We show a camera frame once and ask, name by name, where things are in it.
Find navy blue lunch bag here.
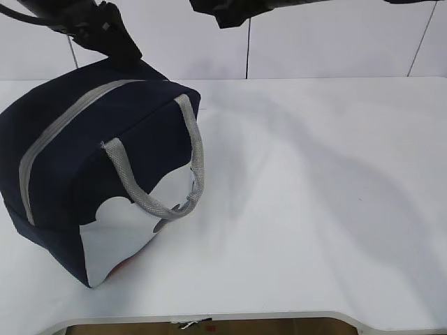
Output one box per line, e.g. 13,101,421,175
1,59,205,288

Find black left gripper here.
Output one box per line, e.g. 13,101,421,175
20,0,142,67

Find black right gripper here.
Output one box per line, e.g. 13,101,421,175
189,0,314,29

